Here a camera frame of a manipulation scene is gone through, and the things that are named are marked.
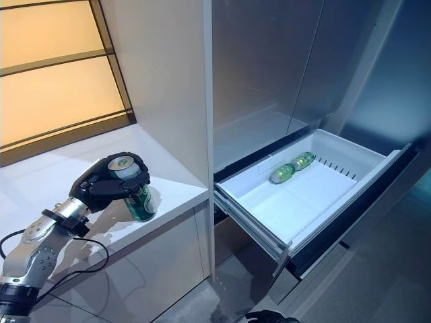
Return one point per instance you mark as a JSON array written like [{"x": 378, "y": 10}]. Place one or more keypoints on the dark framed lit window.
[{"x": 50, "y": 84}]

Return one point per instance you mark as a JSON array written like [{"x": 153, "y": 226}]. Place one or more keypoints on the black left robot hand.
[{"x": 104, "y": 189}]

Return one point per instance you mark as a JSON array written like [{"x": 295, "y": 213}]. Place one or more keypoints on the stainless steel fridge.
[{"x": 256, "y": 67}]

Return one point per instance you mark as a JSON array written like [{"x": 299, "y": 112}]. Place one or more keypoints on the dark green beer can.
[{"x": 141, "y": 205}]

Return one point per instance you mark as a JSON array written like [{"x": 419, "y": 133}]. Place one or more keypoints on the white counter cabinet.
[{"x": 161, "y": 252}]

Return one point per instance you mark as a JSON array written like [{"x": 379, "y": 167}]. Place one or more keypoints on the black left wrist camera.
[{"x": 75, "y": 227}]

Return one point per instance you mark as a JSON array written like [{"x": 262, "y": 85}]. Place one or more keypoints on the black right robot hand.
[{"x": 269, "y": 318}]

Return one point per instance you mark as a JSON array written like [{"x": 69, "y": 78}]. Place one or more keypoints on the green plastic bottle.
[
  {"x": 303, "y": 161},
  {"x": 283, "y": 173}
]

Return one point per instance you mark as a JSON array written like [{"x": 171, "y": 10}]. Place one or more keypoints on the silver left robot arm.
[{"x": 33, "y": 255}]

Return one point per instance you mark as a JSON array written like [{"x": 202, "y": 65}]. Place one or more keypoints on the white fridge drawer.
[{"x": 320, "y": 195}]

